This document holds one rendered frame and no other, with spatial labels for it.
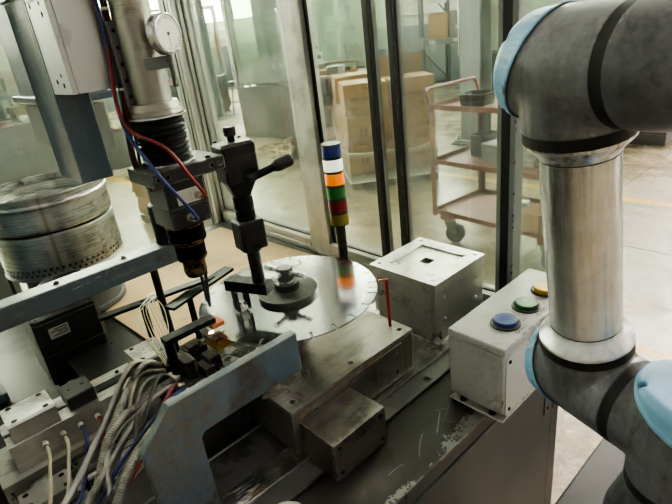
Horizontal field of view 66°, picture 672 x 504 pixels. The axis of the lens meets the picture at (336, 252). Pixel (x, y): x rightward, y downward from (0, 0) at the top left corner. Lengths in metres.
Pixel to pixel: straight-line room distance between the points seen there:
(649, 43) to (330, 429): 0.65
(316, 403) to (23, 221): 0.86
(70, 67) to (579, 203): 0.64
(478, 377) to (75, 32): 0.79
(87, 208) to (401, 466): 0.97
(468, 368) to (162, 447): 0.51
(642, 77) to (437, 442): 0.64
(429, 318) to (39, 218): 0.93
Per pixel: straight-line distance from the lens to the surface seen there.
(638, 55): 0.50
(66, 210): 1.41
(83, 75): 0.79
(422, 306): 1.09
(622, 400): 0.73
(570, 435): 2.07
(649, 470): 0.74
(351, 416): 0.87
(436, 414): 0.97
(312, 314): 0.88
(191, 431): 0.72
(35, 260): 1.45
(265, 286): 0.86
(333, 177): 1.15
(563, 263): 0.66
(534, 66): 0.57
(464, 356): 0.93
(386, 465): 0.89
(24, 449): 0.99
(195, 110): 1.97
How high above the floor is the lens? 1.39
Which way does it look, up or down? 24 degrees down
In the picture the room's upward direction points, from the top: 7 degrees counter-clockwise
